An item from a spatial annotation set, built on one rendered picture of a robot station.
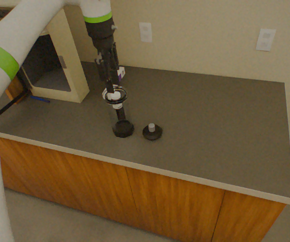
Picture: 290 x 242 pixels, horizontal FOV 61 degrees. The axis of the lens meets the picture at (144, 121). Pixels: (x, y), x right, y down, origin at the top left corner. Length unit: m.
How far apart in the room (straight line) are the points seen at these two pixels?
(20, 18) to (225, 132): 0.89
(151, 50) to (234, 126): 0.68
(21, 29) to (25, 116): 0.78
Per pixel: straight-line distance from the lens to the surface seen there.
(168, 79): 1.46
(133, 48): 1.57
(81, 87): 1.39
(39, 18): 0.79
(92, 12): 0.82
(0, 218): 0.47
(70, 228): 2.06
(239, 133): 1.18
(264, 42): 1.42
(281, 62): 1.49
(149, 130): 1.11
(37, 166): 1.64
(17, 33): 0.74
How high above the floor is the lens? 1.80
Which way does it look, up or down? 45 degrees down
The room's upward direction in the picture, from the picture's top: 8 degrees counter-clockwise
